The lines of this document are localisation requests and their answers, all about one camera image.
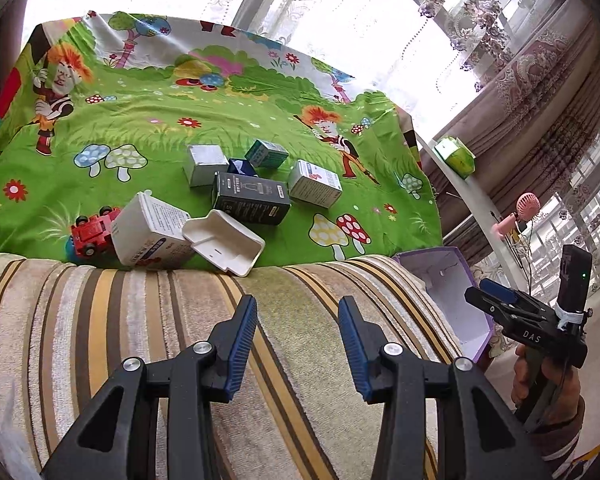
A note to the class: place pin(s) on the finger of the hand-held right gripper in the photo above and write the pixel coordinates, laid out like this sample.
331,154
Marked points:
497,290
500,312

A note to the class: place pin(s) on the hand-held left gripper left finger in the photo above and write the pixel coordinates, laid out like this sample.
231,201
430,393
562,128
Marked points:
237,345

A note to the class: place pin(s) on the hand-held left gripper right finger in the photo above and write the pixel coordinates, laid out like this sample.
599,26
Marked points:
357,345

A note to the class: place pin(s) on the purple cardboard box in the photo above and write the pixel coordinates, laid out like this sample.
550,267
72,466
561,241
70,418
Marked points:
450,290

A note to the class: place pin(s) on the white plastic tray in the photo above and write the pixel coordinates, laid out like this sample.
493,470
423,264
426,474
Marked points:
225,245

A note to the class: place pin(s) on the white medicine box red figure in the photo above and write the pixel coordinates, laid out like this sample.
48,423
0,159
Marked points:
150,235

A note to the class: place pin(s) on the black cardboard box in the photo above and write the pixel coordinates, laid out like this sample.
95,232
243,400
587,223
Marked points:
250,200

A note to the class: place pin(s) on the small white box green side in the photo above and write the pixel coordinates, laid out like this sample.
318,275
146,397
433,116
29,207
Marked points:
315,187

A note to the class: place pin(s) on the person's right forearm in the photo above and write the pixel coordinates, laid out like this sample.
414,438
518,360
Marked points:
575,445

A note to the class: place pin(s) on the person's right hand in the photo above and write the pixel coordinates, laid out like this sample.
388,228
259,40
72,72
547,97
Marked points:
565,390

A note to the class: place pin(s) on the white curved desk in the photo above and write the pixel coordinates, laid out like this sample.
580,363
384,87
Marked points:
480,205

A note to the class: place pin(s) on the pink handheld fan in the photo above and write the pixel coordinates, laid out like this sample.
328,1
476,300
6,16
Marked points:
526,207

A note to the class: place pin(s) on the striped plush cushion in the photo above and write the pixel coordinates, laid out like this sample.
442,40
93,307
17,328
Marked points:
130,335

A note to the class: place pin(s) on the green tissue pack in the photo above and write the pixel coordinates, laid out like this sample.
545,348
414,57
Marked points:
457,157

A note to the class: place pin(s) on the brown patterned curtain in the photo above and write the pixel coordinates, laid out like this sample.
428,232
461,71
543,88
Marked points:
545,110

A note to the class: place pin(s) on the small dark blue box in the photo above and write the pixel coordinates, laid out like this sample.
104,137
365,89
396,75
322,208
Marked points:
241,167

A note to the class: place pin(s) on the small silver box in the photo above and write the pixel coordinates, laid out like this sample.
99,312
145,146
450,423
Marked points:
205,166

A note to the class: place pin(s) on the red toy car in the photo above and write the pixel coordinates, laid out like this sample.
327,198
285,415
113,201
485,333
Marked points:
92,232

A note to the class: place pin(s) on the small teal box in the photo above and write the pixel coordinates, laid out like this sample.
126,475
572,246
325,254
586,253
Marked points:
266,154

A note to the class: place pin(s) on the green cartoon printed blanket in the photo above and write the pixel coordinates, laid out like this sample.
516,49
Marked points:
155,110

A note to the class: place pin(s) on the sheer lace curtain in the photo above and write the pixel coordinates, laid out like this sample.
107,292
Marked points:
280,0

